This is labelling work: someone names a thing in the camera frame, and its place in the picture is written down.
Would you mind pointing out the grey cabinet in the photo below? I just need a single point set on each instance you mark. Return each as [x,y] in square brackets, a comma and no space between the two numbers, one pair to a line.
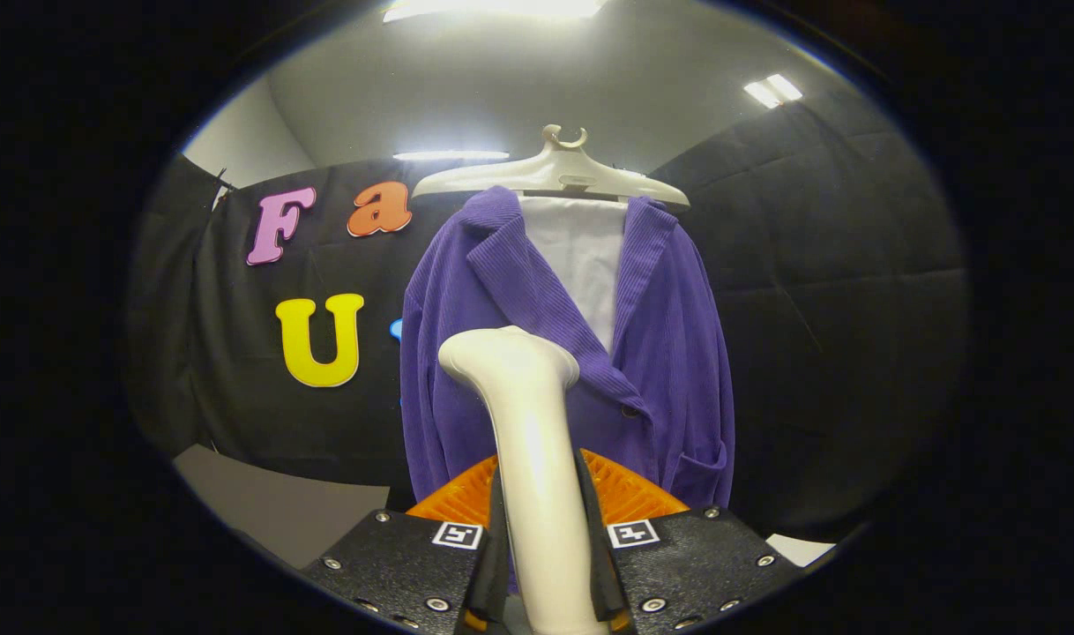
[281,511]

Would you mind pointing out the white plastic clothes hanger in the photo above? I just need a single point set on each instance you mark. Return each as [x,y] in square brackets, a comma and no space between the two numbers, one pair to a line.
[555,172]

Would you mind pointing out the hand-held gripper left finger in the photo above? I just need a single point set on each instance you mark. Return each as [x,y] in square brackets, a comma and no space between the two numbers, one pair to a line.
[396,564]

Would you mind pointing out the white cloth panel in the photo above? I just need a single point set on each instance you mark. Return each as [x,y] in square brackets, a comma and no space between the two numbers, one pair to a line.
[581,256]

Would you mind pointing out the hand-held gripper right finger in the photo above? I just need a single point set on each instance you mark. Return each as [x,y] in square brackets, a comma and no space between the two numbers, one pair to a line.
[696,564]

